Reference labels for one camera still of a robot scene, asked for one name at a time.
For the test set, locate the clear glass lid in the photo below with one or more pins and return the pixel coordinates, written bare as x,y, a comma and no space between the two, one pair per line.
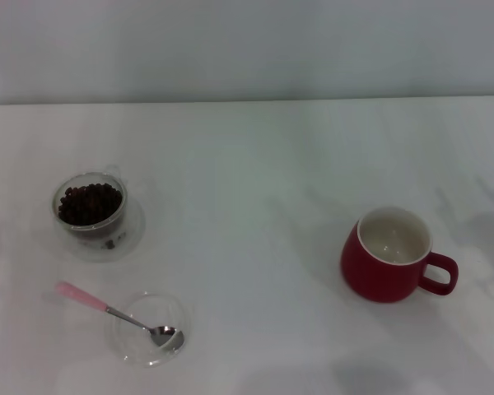
166,308

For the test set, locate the pile of coffee beans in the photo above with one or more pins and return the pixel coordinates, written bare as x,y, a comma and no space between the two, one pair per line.
90,203

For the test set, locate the clear glass cup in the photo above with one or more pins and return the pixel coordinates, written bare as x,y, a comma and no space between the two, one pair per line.
91,247

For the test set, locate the red mug white inside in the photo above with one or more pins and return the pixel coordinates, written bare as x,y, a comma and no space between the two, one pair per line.
362,280

